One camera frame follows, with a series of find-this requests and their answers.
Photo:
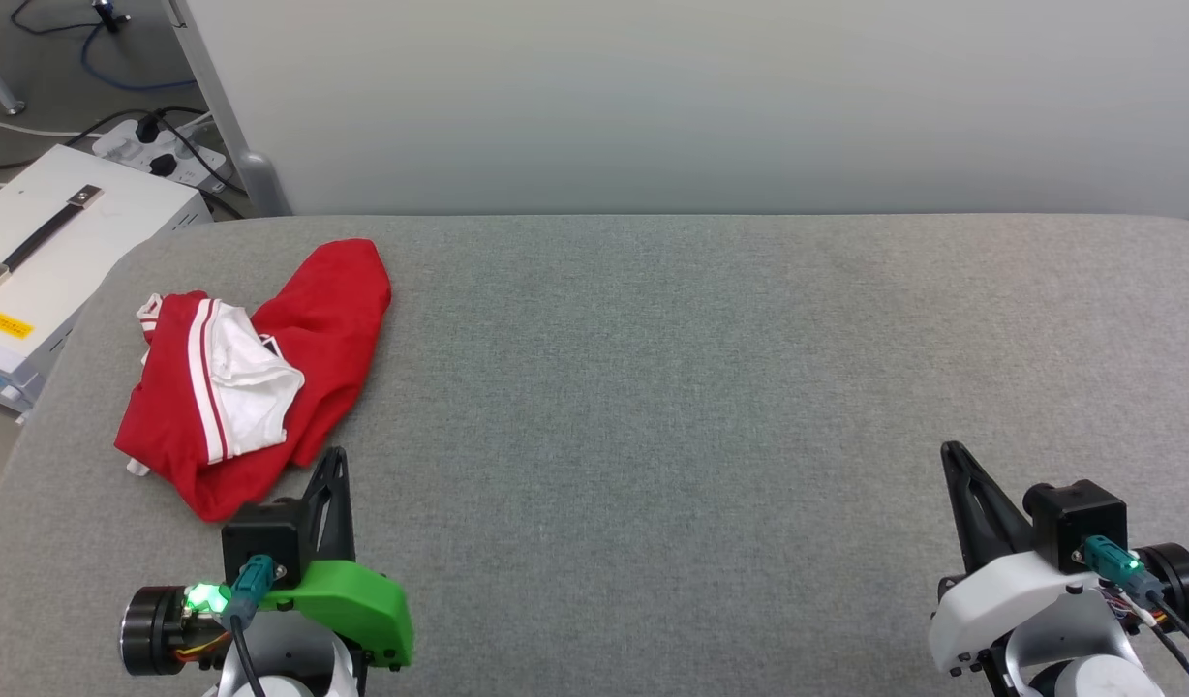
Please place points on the red and white shirt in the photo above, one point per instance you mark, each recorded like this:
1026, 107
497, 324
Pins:
333, 319

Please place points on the white equipment box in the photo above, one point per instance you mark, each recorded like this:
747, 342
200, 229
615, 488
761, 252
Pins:
91, 252

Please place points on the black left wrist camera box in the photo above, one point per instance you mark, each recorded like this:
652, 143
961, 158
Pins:
265, 532

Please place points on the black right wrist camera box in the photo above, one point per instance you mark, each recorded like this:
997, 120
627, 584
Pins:
1079, 518

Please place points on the white power strip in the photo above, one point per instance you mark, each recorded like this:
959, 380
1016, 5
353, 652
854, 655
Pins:
139, 145

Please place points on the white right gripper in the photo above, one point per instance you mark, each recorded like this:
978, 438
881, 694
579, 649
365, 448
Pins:
1001, 600

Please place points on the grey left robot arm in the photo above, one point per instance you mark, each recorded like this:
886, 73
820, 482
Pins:
294, 668

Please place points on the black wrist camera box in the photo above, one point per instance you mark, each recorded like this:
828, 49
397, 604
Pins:
1079, 518
265, 532

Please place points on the grey metal frame post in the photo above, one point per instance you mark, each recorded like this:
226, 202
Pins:
222, 106

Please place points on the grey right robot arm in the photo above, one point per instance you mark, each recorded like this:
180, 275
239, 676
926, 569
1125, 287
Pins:
1088, 668

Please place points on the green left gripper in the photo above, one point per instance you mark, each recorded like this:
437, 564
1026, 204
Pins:
352, 605

